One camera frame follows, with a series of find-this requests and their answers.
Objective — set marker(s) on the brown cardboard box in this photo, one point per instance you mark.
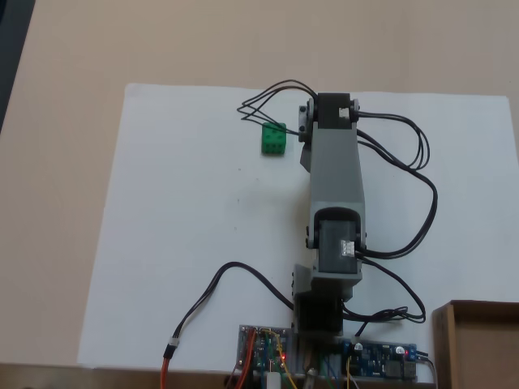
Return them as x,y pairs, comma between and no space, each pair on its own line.
478,348

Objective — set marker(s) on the white paper sheet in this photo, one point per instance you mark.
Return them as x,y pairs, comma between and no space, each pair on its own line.
182,202

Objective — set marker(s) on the green dice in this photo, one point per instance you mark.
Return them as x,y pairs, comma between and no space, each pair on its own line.
272,142

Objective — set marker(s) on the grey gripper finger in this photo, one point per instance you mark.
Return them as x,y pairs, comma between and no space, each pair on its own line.
307,156

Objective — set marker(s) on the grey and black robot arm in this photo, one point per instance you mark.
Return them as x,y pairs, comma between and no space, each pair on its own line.
336,170

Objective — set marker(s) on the blue circuit board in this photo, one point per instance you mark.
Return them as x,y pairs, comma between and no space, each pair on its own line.
377,358

